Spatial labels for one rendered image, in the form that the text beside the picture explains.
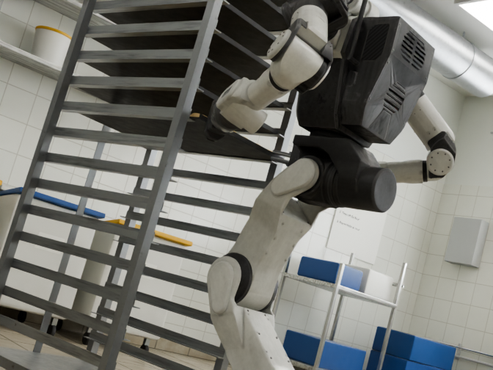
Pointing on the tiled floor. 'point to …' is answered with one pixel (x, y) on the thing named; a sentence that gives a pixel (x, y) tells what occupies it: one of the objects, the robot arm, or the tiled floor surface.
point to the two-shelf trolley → (340, 307)
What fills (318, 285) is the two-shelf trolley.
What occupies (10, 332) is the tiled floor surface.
